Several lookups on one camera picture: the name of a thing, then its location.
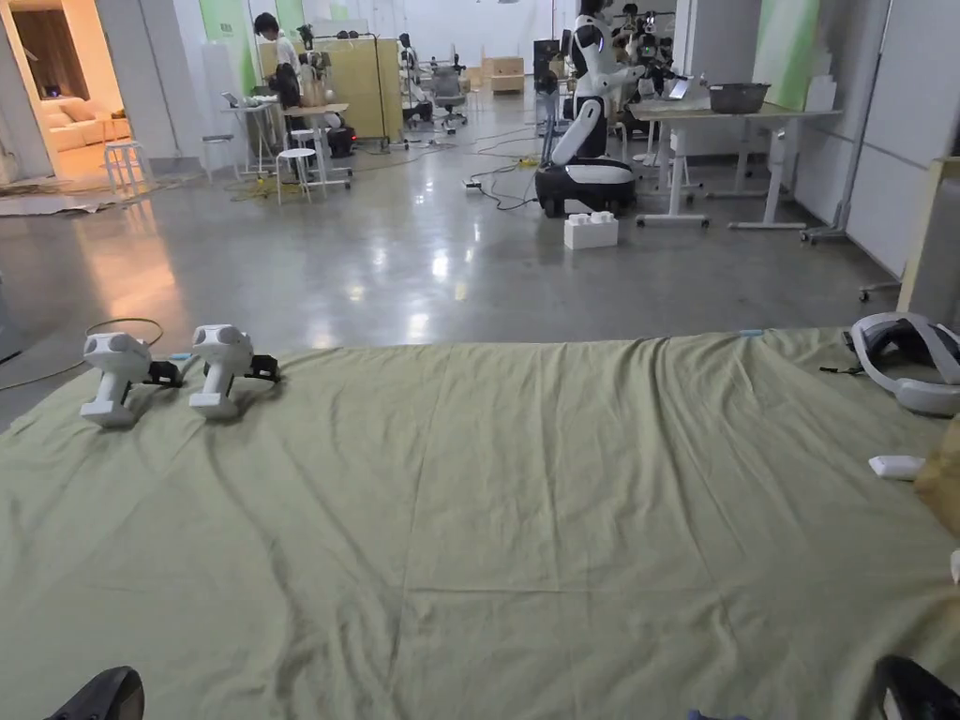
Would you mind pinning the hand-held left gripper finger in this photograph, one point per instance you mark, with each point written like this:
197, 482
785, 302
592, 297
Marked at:
112, 694

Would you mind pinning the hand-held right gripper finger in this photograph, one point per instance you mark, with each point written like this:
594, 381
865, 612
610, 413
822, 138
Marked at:
911, 694

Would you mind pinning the brown paper bag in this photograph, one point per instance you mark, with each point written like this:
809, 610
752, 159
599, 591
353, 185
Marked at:
941, 480

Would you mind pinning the small white hand controller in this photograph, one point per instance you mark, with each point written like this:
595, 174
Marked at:
896, 466

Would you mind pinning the white spare hand-held gripper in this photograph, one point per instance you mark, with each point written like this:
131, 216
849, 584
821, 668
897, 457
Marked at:
112, 352
221, 345

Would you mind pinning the bed with pale green sheet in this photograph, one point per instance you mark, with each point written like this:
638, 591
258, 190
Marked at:
480, 525

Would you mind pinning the white block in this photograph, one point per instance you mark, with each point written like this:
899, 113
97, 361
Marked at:
591, 231

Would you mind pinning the cream sofa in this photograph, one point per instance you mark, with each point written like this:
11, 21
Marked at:
71, 124

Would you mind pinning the white and black humanoid robot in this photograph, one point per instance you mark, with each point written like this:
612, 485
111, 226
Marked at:
592, 45

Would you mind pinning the wooden carton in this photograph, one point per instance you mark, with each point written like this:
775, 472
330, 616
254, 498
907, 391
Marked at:
502, 75

